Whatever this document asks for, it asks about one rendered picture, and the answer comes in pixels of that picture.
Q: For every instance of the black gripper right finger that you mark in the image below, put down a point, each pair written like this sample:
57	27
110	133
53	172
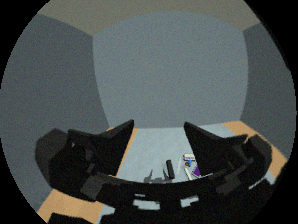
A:
209	149

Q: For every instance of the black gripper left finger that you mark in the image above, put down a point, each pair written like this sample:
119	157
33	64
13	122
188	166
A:
109	146

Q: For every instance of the purple ink pad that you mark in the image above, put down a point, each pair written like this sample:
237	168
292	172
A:
196	173

